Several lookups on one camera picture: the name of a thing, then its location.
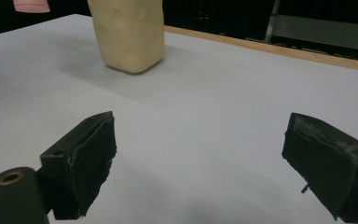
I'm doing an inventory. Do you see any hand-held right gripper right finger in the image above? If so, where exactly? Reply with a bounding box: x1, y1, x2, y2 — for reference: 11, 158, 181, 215
282, 112, 358, 223

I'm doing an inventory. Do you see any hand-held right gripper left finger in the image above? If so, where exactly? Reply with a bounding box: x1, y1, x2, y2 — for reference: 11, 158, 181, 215
40, 111, 117, 220

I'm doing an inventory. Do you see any wooden table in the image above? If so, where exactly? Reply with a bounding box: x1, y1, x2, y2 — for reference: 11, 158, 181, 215
163, 25, 358, 74

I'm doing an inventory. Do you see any beige square cup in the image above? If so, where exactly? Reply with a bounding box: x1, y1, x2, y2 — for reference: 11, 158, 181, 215
87, 0, 166, 75

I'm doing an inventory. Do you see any pink hairbrush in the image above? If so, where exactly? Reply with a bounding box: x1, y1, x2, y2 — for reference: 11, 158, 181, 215
12, 0, 51, 14

